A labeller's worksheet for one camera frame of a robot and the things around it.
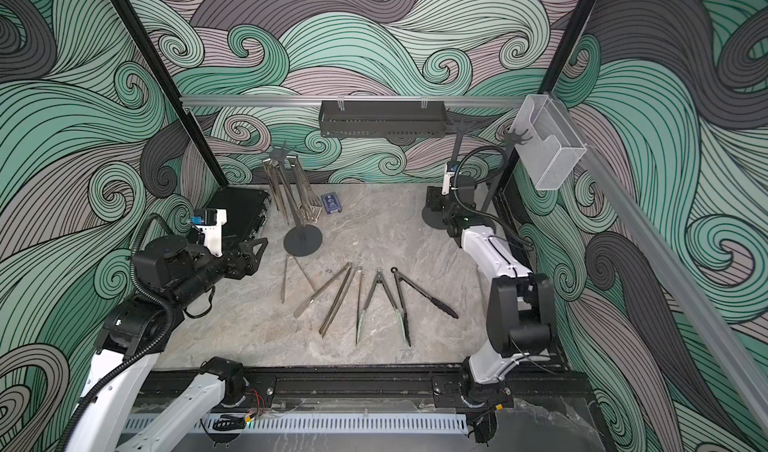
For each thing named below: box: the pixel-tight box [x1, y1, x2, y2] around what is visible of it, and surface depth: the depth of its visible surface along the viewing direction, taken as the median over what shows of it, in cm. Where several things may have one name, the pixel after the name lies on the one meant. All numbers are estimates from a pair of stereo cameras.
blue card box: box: [320, 192, 342, 214], surface depth 116 cm
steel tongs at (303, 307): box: [294, 262, 352, 339], surface depth 90 cm
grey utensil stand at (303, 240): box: [269, 140, 323, 257], surface depth 104 cm
